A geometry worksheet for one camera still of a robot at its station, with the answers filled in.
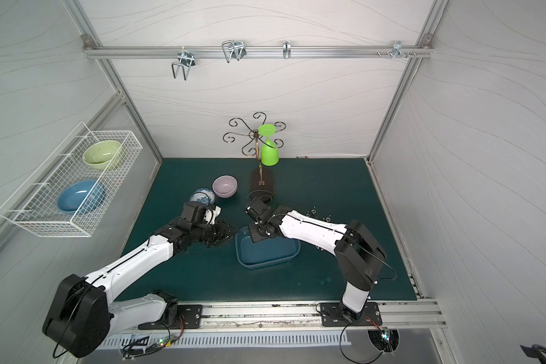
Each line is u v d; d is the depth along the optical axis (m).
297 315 0.75
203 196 1.01
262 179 1.07
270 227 0.61
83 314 0.40
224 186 1.05
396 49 0.77
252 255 0.83
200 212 0.67
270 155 0.93
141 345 0.71
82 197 0.65
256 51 0.78
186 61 0.78
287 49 0.76
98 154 0.75
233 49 0.76
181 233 0.61
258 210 0.66
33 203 0.58
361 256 0.45
